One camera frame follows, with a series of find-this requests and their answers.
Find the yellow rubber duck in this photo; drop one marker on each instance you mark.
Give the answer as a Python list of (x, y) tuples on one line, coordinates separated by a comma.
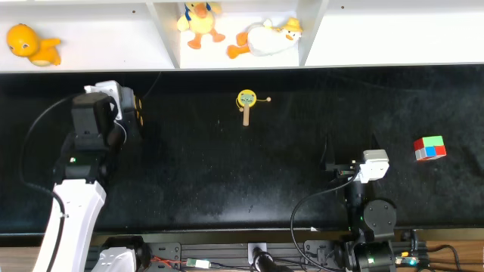
[(32, 45)]

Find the yellow rattle drum toy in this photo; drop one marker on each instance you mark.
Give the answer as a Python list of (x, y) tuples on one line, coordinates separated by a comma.
[(247, 99)]

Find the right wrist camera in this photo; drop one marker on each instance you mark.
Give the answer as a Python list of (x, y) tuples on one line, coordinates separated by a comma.
[(374, 164)]

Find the white shelf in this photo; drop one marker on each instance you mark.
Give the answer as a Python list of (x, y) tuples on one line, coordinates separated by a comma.
[(378, 38)]

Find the white plush goose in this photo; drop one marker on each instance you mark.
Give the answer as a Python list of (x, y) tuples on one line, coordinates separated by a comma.
[(268, 39)]

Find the grey and yellow toy truck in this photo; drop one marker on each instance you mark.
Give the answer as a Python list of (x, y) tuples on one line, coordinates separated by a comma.
[(139, 109)]

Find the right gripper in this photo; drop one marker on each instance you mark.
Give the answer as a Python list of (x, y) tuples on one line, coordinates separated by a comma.
[(342, 169)]

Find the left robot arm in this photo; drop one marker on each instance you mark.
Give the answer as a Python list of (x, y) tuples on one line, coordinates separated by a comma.
[(79, 211)]

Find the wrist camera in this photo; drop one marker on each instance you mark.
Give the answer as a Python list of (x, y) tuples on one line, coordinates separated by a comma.
[(109, 92), (374, 164)]

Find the mounting rail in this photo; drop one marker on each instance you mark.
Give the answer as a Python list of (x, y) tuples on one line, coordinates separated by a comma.
[(227, 253)]

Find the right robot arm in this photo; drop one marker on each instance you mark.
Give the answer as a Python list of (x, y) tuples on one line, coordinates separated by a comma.
[(378, 219)]

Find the many-coloured puzzle cube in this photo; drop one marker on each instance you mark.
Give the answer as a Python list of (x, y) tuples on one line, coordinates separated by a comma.
[(430, 149)]

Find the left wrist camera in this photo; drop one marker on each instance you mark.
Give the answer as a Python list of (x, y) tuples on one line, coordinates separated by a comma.
[(109, 92)]

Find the yellow plush duck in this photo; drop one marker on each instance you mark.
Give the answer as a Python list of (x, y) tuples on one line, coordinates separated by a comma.
[(200, 22)]

